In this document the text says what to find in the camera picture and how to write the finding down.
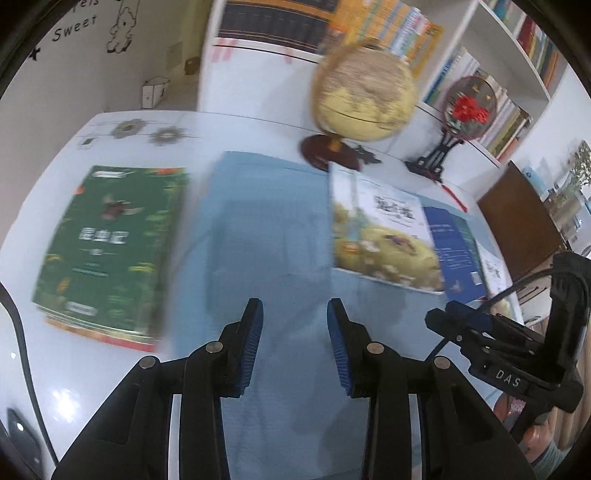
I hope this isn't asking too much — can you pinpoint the bear swing wall decal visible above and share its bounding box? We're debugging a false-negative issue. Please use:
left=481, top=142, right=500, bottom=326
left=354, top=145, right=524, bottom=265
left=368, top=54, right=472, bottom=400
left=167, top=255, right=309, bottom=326
left=105, top=0, right=141, bottom=54

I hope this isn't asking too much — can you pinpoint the pale blue illustrated book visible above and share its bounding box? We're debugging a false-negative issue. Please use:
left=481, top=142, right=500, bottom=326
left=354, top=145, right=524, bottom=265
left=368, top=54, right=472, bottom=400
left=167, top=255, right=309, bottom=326
left=475, top=240, right=514, bottom=303

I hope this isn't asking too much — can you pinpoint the red tassel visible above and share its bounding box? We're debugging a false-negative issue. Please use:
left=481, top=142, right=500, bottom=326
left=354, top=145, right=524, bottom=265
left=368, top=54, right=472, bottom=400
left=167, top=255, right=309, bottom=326
left=441, top=184, right=469, bottom=213

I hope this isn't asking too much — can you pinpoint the row of black books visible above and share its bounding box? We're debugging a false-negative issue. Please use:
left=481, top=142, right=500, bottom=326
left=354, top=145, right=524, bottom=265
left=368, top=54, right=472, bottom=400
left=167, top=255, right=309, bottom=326
left=217, top=0, right=342, bottom=54

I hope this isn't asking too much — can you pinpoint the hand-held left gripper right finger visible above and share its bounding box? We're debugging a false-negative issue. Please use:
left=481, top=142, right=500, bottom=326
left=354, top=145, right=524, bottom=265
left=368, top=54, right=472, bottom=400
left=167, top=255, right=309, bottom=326
left=327, top=298, right=539, bottom=480

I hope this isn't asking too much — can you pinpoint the round embroidered fan on stand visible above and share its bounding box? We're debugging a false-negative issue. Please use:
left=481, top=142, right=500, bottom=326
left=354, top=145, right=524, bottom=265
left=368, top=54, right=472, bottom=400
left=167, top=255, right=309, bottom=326
left=405, top=75, right=500, bottom=181

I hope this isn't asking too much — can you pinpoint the person's right hand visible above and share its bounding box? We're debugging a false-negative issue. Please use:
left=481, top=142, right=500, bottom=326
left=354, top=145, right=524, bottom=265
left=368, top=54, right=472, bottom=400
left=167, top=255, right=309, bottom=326
left=496, top=394, right=559, bottom=455

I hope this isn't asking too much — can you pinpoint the row of orange colourful books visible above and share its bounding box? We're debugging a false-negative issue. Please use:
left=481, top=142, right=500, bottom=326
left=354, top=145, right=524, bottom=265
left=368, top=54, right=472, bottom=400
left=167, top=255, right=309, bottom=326
left=318, top=0, right=446, bottom=78

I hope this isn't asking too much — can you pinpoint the blue textured mat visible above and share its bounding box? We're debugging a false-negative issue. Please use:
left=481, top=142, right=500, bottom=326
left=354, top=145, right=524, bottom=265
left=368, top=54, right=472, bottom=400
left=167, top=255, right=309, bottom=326
left=168, top=151, right=525, bottom=480

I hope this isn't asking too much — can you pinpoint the person's right forearm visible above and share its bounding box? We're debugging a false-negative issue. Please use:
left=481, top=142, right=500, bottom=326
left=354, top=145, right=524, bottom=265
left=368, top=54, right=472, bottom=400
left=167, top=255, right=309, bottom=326
left=526, top=443, right=575, bottom=480

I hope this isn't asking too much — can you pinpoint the light blue card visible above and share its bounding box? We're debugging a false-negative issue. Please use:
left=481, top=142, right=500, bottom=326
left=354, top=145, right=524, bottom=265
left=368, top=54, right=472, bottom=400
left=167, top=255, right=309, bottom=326
left=526, top=159, right=555, bottom=197

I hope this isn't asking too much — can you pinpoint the row of bright mixed books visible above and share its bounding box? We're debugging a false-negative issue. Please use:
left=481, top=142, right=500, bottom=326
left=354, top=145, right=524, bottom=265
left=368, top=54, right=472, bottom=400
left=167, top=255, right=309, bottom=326
left=485, top=0, right=563, bottom=89

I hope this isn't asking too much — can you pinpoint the white paper wall pocket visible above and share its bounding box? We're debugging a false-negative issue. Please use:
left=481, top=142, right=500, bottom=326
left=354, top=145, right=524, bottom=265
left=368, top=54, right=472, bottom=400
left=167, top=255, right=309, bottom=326
left=141, top=78, right=171, bottom=110

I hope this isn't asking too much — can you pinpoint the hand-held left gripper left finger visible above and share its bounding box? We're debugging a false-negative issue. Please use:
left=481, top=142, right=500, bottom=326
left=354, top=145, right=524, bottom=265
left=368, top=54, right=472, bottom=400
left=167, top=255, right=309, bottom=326
left=51, top=298, right=265, bottom=480

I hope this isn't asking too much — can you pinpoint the row of pale upright books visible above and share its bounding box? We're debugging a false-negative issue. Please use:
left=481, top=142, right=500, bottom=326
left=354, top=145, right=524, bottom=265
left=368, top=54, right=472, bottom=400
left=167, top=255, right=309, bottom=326
left=422, top=44, right=533, bottom=160

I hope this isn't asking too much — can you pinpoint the brown wooden cabinet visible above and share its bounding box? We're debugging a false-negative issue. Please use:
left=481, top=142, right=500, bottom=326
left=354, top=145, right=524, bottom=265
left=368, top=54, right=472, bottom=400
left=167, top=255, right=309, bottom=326
left=475, top=161, right=579, bottom=283

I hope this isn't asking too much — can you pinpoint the potted green plant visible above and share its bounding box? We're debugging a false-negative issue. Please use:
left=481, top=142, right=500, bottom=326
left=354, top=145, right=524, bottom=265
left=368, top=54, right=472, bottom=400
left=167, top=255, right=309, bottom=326
left=564, top=138, right=591, bottom=191

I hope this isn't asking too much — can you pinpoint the white bookshelf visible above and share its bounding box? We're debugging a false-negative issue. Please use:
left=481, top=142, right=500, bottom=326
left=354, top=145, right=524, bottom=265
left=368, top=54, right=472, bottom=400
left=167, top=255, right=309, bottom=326
left=198, top=0, right=570, bottom=163

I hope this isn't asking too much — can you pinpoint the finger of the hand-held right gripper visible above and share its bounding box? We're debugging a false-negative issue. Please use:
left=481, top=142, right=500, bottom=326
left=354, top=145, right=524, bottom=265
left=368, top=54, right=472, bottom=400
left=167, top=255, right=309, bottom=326
left=445, top=302, right=543, bottom=344
left=426, top=308, right=497, bottom=363

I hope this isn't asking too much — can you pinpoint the yellow globe on wooden stand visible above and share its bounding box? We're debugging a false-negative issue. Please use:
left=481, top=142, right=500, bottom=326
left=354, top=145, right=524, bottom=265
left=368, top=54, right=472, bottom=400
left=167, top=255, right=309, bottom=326
left=301, top=44, right=419, bottom=172

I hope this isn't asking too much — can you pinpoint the teal book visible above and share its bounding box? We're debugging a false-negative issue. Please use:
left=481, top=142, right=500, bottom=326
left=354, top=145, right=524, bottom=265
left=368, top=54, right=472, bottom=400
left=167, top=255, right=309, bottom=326
left=455, top=217, right=485, bottom=282

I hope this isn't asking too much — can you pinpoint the small black figurine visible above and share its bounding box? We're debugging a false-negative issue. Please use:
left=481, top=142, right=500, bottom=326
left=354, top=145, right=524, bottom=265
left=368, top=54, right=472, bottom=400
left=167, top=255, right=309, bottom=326
left=352, top=144, right=382, bottom=166

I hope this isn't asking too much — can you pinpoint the white rabbit illustrated book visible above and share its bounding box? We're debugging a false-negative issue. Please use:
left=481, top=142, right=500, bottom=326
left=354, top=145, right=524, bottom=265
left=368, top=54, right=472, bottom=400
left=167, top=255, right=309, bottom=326
left=329, top=165, right=448, bottom=295

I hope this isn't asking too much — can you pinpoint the green book with brown insect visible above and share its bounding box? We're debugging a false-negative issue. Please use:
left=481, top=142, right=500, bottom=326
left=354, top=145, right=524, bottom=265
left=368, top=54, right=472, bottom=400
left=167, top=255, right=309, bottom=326
left=32, top=165, right=191, bottom=340

